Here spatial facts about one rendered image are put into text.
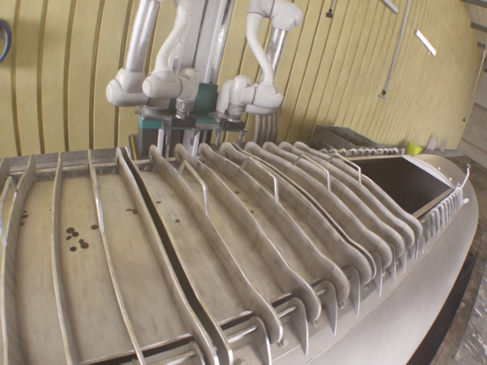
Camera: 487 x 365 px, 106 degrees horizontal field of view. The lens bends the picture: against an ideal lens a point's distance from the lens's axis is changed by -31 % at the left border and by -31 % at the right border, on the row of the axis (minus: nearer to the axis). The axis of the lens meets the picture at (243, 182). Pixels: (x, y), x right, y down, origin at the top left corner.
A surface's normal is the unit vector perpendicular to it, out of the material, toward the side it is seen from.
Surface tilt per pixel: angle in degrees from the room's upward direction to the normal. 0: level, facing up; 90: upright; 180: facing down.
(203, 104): 90
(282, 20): 107
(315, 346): 34
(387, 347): 47
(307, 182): 90
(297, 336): 29
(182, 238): 5
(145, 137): 90
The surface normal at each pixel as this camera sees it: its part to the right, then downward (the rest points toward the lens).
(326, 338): 0.47, -0.44
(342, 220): -0.82, 0.10
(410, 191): -0.68, 0.26
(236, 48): 0.53, 0.51
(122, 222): 0.22, -0.85
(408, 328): 0.55, -0.17
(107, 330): 0.34, -0.70
